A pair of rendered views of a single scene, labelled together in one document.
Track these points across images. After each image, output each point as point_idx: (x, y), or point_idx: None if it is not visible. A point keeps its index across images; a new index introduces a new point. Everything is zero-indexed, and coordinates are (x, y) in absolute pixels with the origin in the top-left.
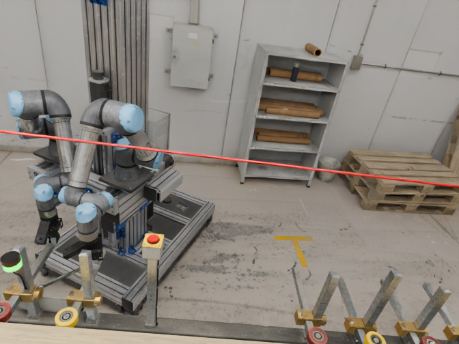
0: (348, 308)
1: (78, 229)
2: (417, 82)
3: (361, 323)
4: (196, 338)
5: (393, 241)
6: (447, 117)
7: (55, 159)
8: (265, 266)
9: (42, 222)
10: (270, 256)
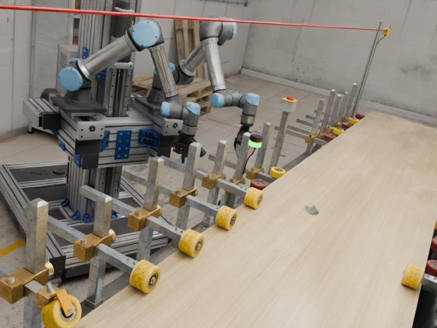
0: (309, 132)
1: (252, 113)
2: (150, 4)
3: (320, 133)
4: (315, 153)
5: (209, 138)
6: (169, 33)
7: (95, 108)
8: (179, 186)
9: (190, 139)
10: (171, 179)
